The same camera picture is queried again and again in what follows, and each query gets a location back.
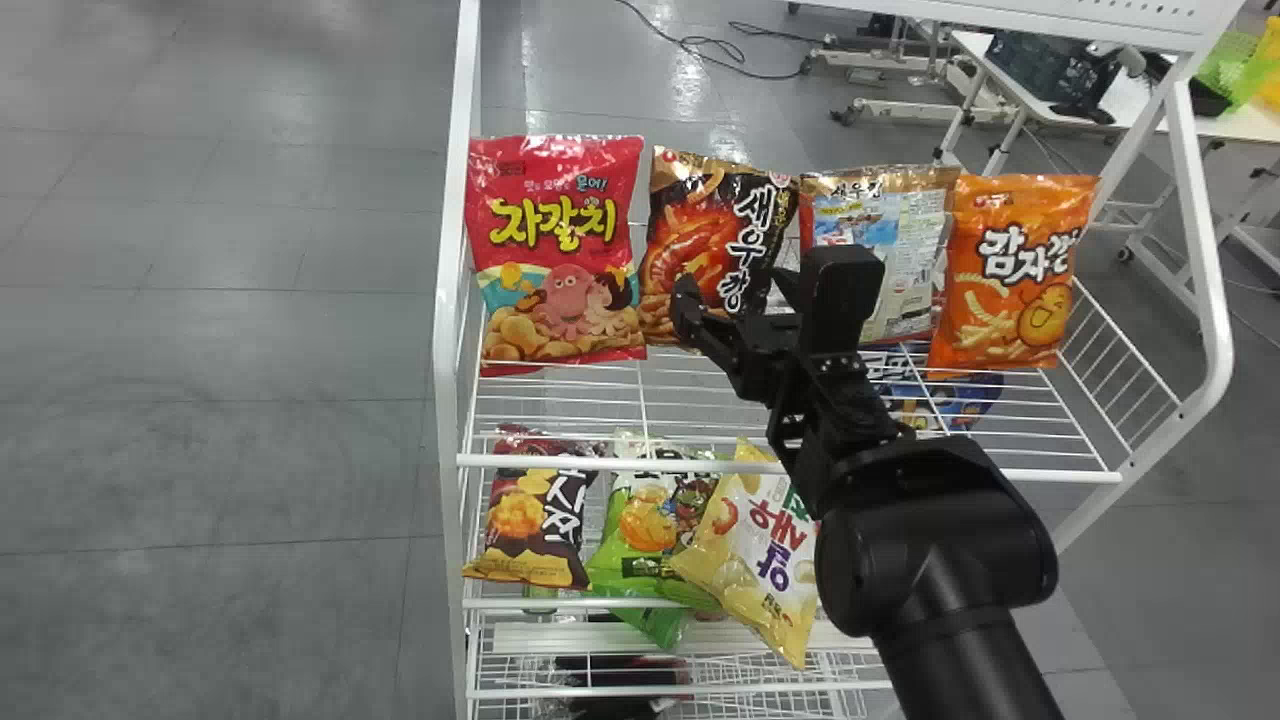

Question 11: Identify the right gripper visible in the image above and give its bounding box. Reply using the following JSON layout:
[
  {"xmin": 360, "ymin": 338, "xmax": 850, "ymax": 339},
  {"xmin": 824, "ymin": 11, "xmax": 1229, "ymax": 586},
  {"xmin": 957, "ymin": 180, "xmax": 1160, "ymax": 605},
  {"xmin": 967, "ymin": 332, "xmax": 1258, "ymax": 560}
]
[{"xmin": 668, "ymin": 266, "xmax": 813, "ymax": 404}]

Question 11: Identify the green basket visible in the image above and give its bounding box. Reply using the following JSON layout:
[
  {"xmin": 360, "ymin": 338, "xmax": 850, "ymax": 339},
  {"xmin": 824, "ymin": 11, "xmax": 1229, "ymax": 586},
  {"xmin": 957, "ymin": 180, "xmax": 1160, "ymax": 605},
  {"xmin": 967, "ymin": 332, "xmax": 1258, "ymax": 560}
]
[{"xmin": 1193, "ymin": 29, "xmax": 1273, "ymax": 113}]

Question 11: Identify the black and orange snack packet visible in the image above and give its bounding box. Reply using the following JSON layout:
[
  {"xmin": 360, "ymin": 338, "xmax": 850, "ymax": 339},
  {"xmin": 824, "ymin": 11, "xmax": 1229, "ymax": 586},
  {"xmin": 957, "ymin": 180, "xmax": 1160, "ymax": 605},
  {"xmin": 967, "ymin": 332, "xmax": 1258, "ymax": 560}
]
[{"xmin": 637, "ymin": 146, "xmax": 800, "ymax": 350}]

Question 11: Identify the gold and white snack packet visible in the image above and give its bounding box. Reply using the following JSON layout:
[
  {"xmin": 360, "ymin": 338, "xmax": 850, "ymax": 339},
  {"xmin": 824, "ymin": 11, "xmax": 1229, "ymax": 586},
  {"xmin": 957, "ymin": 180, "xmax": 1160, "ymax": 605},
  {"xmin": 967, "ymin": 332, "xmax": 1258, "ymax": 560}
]
[{"xmin": 797, "ymin": 164, "xmax": 962, "ymax": 348}]

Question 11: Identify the red snack packet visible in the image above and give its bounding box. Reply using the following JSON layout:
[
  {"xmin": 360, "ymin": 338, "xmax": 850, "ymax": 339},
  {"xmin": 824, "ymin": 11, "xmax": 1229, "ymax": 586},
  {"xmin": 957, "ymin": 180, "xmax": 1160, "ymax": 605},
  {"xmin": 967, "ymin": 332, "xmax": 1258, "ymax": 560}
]
[{"xmin": 464, "ymin": 134, "xmax": 649, "ymax": 378}]

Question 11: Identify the blue snack packet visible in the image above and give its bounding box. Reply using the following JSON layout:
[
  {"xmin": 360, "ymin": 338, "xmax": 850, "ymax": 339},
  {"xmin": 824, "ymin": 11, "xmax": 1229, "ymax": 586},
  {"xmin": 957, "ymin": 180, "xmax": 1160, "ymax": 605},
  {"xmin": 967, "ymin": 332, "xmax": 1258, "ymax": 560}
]
[{"xmin": 866, "ymin": 348, "xmax": 1007, "ymax": 438}]

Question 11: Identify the green snack packet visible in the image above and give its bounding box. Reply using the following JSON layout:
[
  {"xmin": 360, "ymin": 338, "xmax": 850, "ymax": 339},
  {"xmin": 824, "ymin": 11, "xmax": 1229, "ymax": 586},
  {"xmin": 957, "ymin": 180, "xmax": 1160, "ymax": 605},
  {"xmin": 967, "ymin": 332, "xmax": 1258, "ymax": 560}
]
[{"xmin": 584, "ymin": 429, "xmax": 725, "ymax": 650}]

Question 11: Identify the black and yellow snack packet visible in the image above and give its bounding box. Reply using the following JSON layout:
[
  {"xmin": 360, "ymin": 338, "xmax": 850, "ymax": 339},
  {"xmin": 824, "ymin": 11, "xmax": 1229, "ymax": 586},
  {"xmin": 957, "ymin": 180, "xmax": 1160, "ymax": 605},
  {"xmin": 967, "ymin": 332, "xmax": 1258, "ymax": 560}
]
[{"xmin": 461, "ymin": 424, "xmax": 607, "ymax": 592}]

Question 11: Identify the white side table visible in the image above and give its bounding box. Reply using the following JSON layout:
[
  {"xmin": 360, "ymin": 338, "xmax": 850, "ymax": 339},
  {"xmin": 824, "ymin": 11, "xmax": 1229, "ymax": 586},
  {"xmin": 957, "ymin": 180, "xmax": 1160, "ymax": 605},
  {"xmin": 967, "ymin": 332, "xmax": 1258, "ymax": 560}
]
[{"xmin": 932, "ymin": 28, "xmax": 1280, "ymax": 301}]

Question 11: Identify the black cable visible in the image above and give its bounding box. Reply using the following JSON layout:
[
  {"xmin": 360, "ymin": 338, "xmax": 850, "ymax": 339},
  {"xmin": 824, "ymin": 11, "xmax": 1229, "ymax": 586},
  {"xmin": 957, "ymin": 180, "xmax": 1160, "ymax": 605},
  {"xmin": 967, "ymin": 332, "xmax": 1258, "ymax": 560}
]
[{"xmin": 610, "ymin": 0, "xmax": 833, "ymax": 82}]

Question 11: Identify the white wire rack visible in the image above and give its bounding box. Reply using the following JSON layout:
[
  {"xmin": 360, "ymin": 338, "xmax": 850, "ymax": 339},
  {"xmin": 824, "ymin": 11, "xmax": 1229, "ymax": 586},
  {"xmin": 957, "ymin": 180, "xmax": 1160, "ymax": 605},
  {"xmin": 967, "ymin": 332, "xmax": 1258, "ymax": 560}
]
[{"xmin": 432, "ymin": 0, "xmax": 1247, "ymax": 720}]

